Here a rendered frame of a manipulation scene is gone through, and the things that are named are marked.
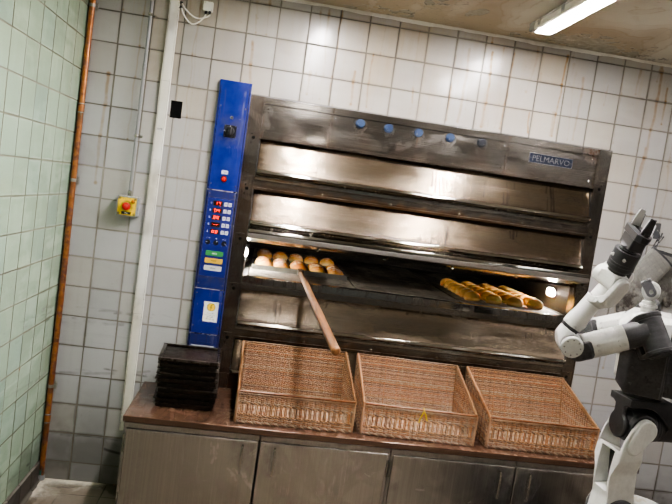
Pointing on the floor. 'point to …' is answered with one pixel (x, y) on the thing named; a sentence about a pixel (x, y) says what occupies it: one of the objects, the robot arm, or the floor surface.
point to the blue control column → (229, 157)
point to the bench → (321, 464)
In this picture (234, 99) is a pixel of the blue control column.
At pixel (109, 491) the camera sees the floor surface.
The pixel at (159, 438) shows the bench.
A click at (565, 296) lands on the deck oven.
